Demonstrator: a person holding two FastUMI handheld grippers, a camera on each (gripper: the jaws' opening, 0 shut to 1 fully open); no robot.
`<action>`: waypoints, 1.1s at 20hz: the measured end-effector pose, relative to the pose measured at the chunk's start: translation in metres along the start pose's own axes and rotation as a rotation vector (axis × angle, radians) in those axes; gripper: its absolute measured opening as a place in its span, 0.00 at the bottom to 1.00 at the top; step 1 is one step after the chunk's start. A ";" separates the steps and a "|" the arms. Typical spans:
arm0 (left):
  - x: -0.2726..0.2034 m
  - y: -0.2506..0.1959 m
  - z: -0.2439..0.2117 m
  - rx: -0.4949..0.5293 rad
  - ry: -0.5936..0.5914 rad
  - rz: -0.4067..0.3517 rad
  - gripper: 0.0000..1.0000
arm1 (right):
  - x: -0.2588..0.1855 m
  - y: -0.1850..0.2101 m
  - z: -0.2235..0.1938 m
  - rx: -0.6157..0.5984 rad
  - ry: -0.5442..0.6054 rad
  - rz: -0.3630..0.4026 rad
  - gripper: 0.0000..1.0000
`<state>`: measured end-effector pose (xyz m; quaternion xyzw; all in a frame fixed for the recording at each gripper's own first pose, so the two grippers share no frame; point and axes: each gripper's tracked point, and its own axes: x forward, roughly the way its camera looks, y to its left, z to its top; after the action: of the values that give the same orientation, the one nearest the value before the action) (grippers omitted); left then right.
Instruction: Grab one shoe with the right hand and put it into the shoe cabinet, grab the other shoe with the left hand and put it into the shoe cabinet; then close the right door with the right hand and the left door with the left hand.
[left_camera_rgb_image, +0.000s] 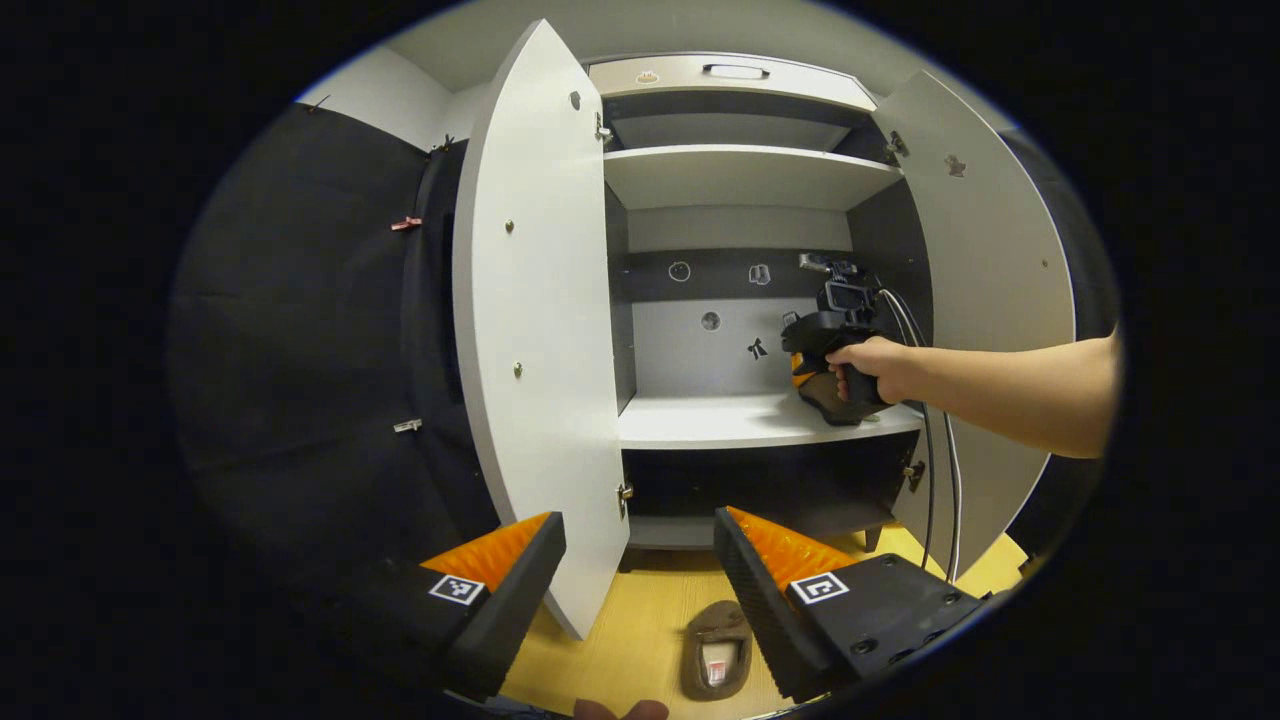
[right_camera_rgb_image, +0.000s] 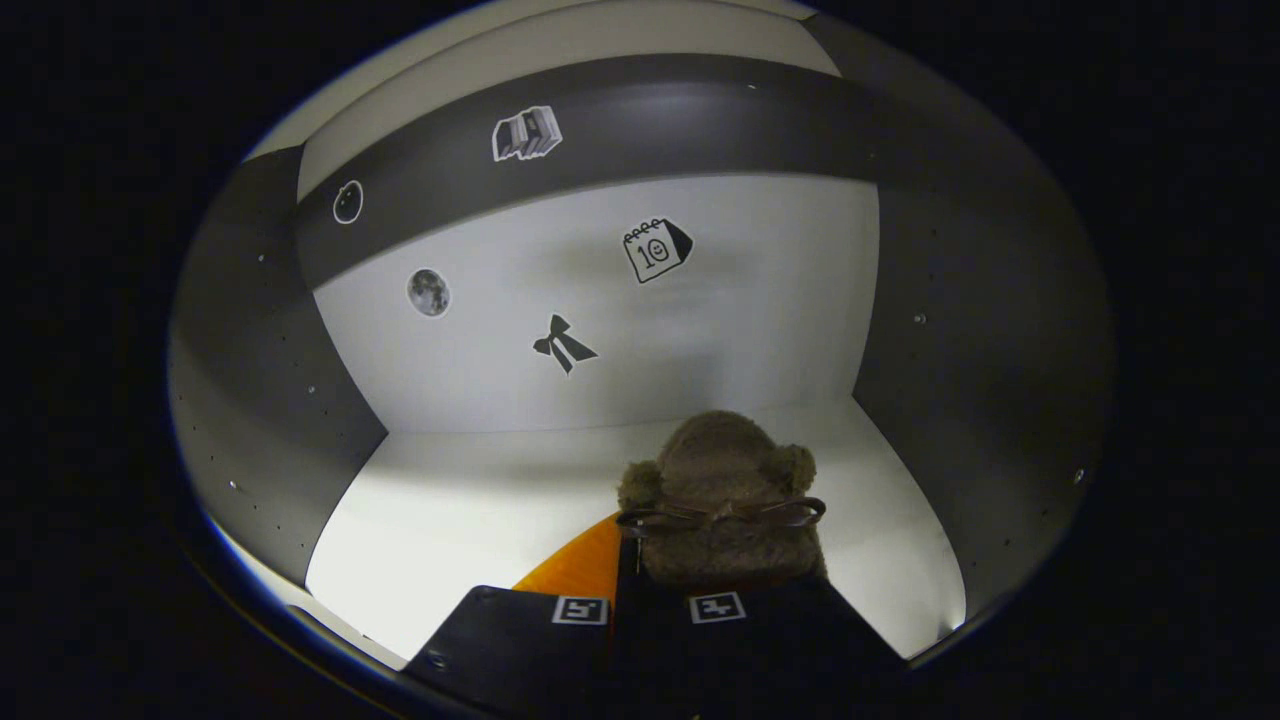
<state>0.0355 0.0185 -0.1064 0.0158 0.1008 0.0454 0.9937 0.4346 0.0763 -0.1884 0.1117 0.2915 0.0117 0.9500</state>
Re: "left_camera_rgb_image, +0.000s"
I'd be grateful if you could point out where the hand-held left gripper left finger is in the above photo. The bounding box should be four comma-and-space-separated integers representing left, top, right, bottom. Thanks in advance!
375, 511, 568, 703

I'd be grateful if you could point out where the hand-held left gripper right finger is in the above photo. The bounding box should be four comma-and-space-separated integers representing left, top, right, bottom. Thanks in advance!
713, 505, 986, 704

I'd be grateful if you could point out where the white grey shoe cabinet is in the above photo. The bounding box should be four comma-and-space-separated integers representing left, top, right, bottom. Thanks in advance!
585, 52, 936, 551

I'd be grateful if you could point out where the white shoe cabinet door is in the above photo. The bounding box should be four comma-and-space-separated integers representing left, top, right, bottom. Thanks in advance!
452, 18, 631, 641
868, 68, 1078, 579

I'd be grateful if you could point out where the beige cabinet drawer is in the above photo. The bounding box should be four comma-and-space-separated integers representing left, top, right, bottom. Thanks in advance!
588, 53, 879, 113

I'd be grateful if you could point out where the grey cable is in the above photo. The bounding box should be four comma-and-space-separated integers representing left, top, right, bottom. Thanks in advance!
895, 290, 963, 584
880, 288, 936, 571

